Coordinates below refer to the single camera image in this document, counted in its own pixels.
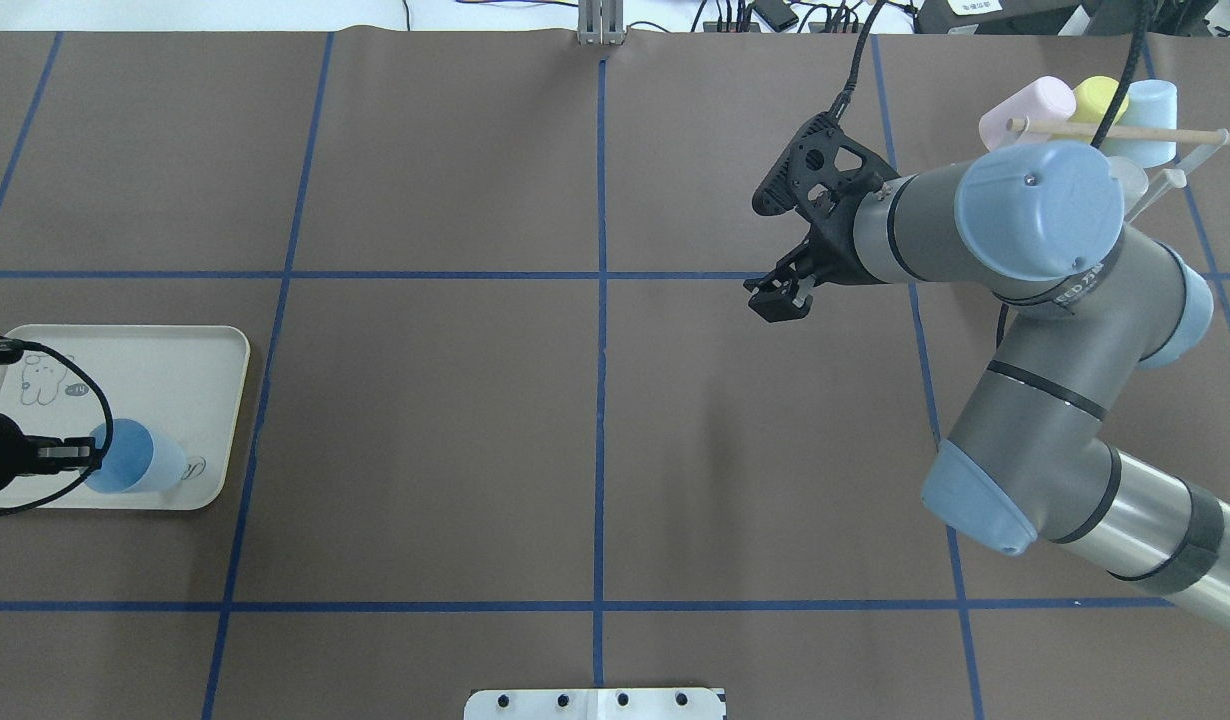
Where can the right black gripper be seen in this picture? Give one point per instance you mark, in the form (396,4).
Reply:
(837,243)

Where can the pink plastic cup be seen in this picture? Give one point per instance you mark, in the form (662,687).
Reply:
(1046,98)

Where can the yellow plastic cup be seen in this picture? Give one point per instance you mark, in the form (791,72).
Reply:
(1093,96)

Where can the light blue plastic cup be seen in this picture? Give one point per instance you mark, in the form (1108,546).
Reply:
(1153,104)

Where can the cream plastic cup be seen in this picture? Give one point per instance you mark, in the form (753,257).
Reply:
(1133,180)

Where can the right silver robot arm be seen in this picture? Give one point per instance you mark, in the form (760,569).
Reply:
(1041,227)

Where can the white serving tray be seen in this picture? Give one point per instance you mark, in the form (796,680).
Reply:
(185,380)

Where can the black labelled box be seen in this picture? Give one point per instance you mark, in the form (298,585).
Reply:
(1002,18)

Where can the aluminium frame post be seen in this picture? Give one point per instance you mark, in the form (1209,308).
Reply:
(601,22)

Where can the white wire cup rack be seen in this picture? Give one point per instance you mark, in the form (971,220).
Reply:
(1193,148)

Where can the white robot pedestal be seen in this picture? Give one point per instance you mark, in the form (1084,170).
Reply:
(598,703)

